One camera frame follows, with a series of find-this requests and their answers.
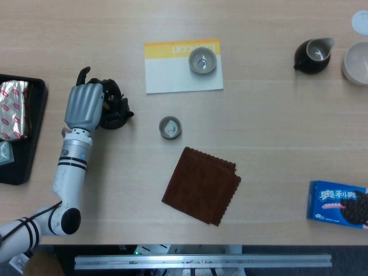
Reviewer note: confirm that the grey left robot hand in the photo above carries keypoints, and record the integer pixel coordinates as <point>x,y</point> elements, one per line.
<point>83,106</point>

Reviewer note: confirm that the black cast iron teapot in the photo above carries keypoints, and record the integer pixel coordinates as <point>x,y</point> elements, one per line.
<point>118,119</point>

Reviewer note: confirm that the dark cup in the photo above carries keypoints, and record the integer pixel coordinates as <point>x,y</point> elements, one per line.
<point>170,128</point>

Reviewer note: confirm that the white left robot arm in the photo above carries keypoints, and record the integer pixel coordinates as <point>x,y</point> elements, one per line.
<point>70,178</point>

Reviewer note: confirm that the black plastic tray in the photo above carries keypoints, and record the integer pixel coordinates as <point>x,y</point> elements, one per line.
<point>34,132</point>

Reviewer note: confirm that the yellow and white booklet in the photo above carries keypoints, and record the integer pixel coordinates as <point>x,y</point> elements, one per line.
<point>166,77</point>

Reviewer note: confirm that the small teal packet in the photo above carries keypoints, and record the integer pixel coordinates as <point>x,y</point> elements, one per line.
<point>5,153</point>

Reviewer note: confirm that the grey tea strainer bowl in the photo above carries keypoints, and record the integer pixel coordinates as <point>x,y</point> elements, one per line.
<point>202,61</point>

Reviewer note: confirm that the brown folded tea cloth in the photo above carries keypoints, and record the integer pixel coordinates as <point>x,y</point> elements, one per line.
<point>201,187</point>

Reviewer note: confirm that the orange brown round object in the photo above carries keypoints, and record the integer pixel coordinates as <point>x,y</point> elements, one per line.
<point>46,266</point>

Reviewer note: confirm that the white floor socket box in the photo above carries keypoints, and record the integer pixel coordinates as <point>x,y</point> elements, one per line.
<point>17,264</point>

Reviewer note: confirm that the dark pouring pitcher beige inside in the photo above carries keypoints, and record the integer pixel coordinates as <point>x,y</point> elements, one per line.
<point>309,66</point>

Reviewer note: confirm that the blue Oreo cookie box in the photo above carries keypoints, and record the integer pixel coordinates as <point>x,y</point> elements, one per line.
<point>333,205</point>

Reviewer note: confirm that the white ceramic bowl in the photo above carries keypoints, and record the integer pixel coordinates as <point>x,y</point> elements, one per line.
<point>358,61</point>

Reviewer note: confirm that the white round lid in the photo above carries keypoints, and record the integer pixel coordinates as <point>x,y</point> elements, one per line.
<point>360,22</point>

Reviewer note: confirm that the aluminium profile rail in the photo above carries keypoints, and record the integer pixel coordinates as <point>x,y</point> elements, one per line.
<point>201,261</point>

